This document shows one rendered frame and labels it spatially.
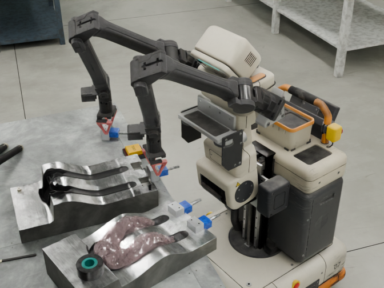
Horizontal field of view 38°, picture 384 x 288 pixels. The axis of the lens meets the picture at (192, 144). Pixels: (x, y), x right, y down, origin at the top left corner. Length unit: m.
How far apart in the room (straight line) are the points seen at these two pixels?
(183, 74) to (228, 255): 1.18
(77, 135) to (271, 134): 0.87
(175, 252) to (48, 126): 1.13
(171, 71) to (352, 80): 3.46
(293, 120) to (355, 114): 2.06
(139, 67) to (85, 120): 1.02
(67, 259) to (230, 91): 0.74
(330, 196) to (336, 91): 2.37
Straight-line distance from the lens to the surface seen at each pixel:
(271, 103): 1.95
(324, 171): 2.38
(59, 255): 1.81
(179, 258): 1.83
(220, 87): 1.81
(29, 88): 4.95
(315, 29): 5.35
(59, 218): 2.01
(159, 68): 1.66
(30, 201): 2.13
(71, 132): 2.62
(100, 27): 2.01
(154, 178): 2.23
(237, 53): 1.97
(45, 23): 6.04
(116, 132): 2.50
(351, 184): 3.70
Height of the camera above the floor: 2.12
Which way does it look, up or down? 32 degrees down
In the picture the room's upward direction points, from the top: straight up
